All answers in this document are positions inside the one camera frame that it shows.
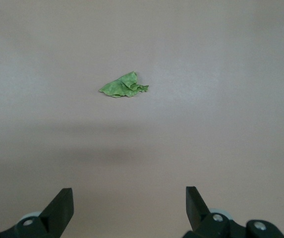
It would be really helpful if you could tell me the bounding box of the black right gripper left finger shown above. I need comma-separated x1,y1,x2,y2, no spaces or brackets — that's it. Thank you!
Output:
0,187,75,238

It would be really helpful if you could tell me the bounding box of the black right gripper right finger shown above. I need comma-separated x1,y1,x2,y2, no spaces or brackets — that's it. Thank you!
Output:
185,186,232,238

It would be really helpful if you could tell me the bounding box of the green lettuce leaf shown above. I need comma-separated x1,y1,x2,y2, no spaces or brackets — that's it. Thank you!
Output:
98,71,149,98

